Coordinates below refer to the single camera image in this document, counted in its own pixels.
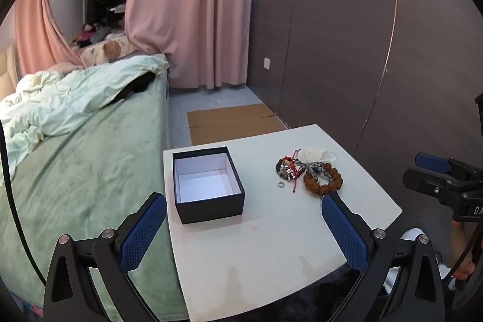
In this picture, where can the white wall socket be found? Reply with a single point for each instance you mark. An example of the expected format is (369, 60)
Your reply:
(266, 64)

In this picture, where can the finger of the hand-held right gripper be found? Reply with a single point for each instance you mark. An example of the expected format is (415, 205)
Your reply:
(434, 162)

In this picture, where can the green bed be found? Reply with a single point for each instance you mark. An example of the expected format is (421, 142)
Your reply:
(86, 171)

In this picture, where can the flat brown cardboard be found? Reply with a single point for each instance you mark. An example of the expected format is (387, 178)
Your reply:
(230, 122)

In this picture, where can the person's right hand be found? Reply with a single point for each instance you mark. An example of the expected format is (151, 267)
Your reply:
(462, 250)

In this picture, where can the pile of plush toys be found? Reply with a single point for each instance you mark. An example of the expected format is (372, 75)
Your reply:
(90, 35)

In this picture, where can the bear print pillow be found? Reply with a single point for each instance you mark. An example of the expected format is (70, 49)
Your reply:
(109, 50)

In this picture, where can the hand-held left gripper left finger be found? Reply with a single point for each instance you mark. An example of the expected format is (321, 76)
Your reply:
(143, 231)

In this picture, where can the black jewelry box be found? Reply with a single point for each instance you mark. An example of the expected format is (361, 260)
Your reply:
(205, 186)

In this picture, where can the black cloth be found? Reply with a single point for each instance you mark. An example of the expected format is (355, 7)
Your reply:
(136, 86)

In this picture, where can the white shell flower ornament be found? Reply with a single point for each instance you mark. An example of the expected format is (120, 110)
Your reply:
(310, 155)

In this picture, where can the pale green duvet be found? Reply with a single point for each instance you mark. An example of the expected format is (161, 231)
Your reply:
(68, 95)

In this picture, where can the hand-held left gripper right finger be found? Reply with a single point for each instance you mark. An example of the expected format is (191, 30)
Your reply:
(345, 231)

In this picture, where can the draped pink curtain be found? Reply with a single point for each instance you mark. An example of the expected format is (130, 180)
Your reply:
(41, 31)

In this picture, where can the wide pink curtain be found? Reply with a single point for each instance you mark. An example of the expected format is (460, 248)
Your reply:
(196, 5)

